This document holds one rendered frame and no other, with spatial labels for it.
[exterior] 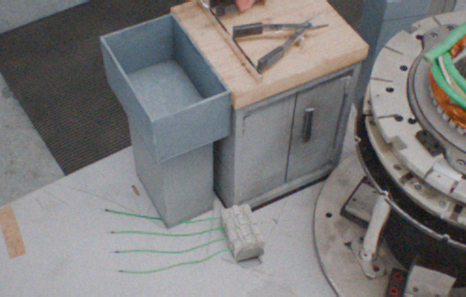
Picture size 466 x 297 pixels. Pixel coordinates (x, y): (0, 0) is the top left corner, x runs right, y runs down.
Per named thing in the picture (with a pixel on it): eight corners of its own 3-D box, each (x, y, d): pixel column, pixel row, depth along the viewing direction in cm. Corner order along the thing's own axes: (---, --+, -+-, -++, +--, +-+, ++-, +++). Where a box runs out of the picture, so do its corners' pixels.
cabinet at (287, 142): (233, 222, 107) (236, 109, 87) (180, 140, 117) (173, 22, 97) (337, 175, 113) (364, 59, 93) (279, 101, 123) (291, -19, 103)
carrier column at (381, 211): (365, 268, 100) (394, 182, 84) (355, 254, 102) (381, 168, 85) (379, 260, 101) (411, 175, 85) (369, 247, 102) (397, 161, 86)
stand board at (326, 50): (235, 110, 87) (235, 97, 85) (170, 21, 97) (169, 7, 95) (366, 59, 93) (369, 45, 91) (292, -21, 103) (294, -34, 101)
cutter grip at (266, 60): (260, 71, 86) (261, 62, 84) (256, 69, 86) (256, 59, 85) (283, 56, 87) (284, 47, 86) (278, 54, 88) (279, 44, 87)
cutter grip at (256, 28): (233, 39, 89) (233, 29, 88) (231, 35, 90) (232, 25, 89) (263, 34, 90) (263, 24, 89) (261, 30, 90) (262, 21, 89)
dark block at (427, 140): (424, 132, 78) (427, 124, 77) (443, 153, 76) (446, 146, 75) (413, 136, 77) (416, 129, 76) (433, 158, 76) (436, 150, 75)
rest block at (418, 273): (408, 272, 98) (416, 253, 94) (448, 285, 97) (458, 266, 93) (401, 298, 95) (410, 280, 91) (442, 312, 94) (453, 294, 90)
